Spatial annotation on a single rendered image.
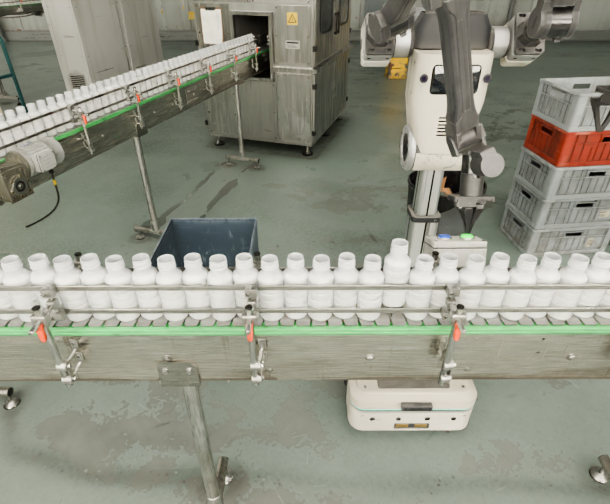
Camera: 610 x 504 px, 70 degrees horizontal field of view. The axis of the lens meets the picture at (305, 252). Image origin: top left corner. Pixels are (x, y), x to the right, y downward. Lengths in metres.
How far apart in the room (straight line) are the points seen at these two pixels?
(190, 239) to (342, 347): 0.81
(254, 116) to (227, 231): 3.27
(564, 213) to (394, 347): 2.43
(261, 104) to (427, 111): 3.41
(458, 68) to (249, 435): 1.64
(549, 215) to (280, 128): 2.72
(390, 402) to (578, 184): 2.01
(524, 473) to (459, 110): 1.53
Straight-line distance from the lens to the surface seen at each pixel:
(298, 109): 4.62
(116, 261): 1.09
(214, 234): 1.65
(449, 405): 1.98
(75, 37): 6.81
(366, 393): 1.89
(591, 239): 3.64
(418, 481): 2.01
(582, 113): 3.09
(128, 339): 1.15
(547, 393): 2.49
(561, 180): 3.22
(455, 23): 1.02
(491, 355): 1.20
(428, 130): 1.50
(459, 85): 1.09
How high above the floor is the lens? 1.72
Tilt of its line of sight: 33 degrees down
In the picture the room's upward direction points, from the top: straight up
